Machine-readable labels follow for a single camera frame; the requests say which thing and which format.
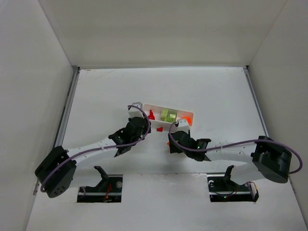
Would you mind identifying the orange round lego piece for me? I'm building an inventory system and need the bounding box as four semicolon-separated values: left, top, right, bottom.
182;116;192;126

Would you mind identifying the red half-round lego piece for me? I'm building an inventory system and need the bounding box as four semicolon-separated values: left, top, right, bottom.
148;114;155;120

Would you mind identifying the purple cable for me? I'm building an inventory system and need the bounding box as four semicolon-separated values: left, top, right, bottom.
39;104;151;193
168;122;304;175

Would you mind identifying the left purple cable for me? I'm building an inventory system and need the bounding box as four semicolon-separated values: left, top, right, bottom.
39;104;151;193

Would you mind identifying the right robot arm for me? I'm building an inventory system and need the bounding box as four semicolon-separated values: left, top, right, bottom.
168;131;292;185

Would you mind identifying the green lego brick underside up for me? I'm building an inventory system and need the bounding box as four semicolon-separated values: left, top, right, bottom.
167;110;177;123

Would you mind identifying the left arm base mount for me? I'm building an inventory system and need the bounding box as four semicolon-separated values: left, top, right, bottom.
77;166;123;203

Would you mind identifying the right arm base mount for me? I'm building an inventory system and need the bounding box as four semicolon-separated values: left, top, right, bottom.
207;165;259;203

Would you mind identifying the white three-compartment tray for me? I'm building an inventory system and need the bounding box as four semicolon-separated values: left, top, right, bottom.
142;103;194;133

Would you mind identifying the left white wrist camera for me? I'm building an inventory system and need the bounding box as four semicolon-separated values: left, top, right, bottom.
128;102;143;118

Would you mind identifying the green lego brick studs up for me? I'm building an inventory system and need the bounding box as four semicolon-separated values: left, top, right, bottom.
161;109;169;118

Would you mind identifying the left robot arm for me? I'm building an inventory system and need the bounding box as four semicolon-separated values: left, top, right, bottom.
35;117;151;198

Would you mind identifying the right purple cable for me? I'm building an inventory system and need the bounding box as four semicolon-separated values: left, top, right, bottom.
168;122;304;175

